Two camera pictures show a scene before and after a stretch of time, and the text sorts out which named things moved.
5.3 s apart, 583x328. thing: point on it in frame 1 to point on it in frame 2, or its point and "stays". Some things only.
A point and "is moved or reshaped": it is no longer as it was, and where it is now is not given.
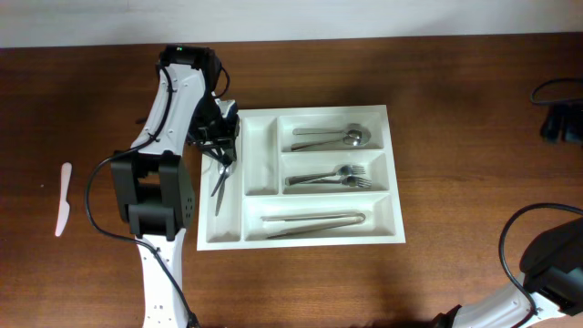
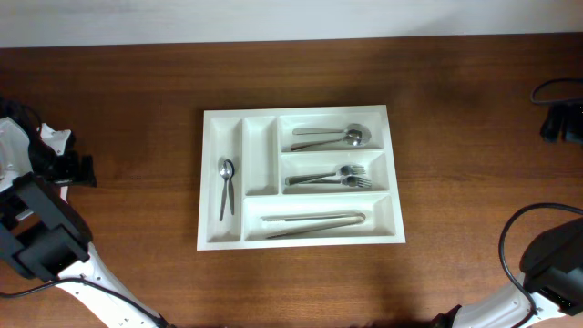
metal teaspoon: x=223 y=172 to x=229 y=170
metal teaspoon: x=227 y=173 is moved or reshaped
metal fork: x=341 y=170 stays
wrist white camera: x=224 y=105 to x=57 y=139
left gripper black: x=230 y=131 to x=72 y=170
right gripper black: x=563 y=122 stays
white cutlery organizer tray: x=302 y=177 stays
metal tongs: x=311 y=217 stays
